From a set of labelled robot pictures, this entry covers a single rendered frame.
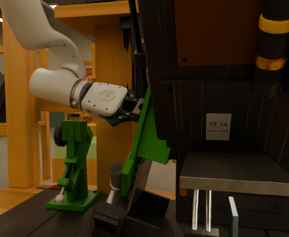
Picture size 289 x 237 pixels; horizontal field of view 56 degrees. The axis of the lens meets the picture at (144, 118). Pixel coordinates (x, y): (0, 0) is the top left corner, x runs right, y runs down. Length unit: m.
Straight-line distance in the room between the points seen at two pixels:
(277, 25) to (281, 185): 0.21
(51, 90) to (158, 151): 0.34
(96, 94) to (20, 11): 0.26
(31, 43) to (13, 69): 0.49
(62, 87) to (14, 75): 0.47
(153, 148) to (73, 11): 0.55
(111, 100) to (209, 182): 0.39
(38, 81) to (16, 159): 0.51
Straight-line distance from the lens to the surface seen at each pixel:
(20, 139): 1.20
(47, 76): 0.79
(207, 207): 0.56
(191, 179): 0.41
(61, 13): 0.98
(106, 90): 0.74
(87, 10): 0.94
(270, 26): 0.40
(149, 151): 0.61
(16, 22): 0.72
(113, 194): 0.71
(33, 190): 1.20
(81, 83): 0.75
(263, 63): 0.42
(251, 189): 0.42
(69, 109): 1.17
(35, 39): 0.72
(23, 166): 1.21
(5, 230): 0.85
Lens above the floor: 1.25
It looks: 5 degrees down
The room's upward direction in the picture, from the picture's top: straight up
